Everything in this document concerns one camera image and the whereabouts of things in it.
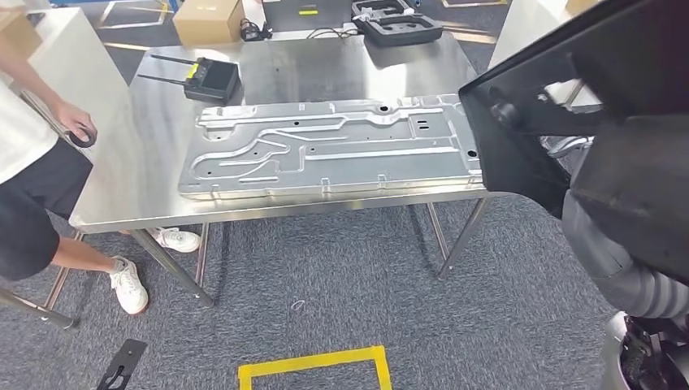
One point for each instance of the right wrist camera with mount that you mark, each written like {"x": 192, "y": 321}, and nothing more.
{"x": 640, "y": 188}

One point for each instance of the person's forearm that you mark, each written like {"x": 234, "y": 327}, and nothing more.
{"x": 27, "y": 70}

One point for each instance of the cardboard box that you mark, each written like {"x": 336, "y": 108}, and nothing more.
{"x": 581, "y": 5}
{"x": 19, "y": 32}
{"x": 204, "y": 24}

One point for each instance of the person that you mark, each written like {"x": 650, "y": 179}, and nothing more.
{"x": 21, "y": 134}

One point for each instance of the black power adapter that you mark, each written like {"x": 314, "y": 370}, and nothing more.
{"x": 250, "y": 32}

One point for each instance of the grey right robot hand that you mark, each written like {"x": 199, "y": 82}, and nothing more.
{"x": 589, "y": 237}

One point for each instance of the grey laptop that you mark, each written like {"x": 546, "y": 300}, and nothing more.
{"x": 323, "y": 16}

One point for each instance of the black plastic plate part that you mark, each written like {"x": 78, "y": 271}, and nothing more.
{"x": 511, "y": 161}

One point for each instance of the black tape roll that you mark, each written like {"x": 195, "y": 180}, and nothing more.
{"x": 91, "y": 141}

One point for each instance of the steel workbench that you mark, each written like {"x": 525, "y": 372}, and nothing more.
{"x": 161, "y": 161}

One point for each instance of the white table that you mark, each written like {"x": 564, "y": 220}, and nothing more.
{"x": 81, "y": 64}
{"x": 522, "y": 32}

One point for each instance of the black foam case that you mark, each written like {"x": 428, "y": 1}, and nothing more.
{"x": 398, "y": 29}

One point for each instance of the person's hand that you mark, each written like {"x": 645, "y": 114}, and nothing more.
{"x": 72, "y": 118}

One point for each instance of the stamped metal panel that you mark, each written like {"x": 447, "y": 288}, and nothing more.
{"x": 323, "y": 161}

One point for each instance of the black phone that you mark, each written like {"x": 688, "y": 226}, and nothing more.
{"x": 36, "y": 18}

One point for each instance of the black controller with antennas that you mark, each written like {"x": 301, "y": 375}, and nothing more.
{"x": 215, "y": 81}

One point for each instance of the black robot bracket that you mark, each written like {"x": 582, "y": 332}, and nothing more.
{"x": 126, "y": 355}

